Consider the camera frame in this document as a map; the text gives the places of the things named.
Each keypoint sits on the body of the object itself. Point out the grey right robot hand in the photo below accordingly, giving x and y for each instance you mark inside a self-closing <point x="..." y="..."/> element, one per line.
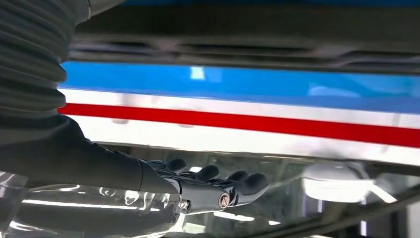
<point x="82" y="170"/>

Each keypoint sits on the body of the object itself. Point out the blue metal shelf rack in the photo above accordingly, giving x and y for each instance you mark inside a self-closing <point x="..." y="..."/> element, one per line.
<point x="229" y="85"/>

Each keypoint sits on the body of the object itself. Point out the white car with red stripe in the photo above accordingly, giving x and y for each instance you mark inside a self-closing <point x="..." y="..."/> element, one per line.
<point x="229" y="138"/>

